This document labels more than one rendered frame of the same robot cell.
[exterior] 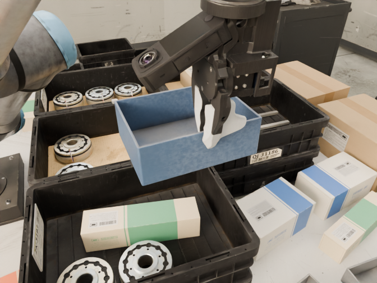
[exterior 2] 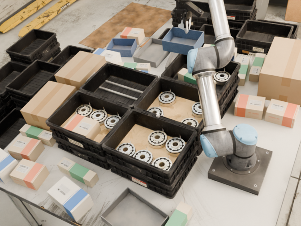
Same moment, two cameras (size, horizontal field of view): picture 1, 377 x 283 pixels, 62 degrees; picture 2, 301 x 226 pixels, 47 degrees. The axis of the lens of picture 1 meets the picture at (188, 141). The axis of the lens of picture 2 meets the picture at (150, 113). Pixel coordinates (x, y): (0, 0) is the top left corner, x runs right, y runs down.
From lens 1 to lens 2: 2.21 m
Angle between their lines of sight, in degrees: 84
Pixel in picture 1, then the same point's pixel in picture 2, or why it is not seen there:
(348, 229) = (141, 65)
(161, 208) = (189, 75)
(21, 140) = (198, 204)
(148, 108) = (184, 47)
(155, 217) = not seen: hidden behind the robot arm
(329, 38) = not seen: outside the picture
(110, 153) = (177, 118)
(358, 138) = (96, 67)
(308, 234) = not seen: hidden behind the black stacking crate
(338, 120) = (88, 73)
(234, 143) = (180, 32)
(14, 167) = (215, 161)
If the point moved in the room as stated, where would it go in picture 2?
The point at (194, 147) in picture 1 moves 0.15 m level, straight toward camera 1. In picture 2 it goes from (190, 32) to (208, 22)
